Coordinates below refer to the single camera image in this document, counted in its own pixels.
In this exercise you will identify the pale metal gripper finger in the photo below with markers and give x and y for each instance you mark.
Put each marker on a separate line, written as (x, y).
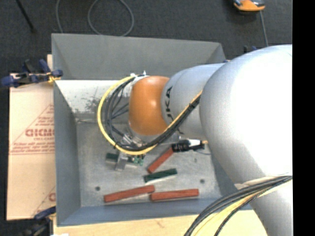
(120, 165)
(111, 157)

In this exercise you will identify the red-brown flat block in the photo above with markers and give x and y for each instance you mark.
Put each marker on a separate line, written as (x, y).
(128, 194)
(160, 160)
(174, 195)

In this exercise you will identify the dark green flat block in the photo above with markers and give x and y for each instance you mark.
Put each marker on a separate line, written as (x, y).
(160, 175)

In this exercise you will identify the grey metal bin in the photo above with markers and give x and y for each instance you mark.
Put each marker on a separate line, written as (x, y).
(73, 141)

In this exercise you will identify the brown cardboard board, red print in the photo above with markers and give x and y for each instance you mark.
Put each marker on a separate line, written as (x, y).
(29, 156)

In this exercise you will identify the black cylinder on white bracket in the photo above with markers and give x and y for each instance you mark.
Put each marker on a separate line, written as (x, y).
(181, 146)

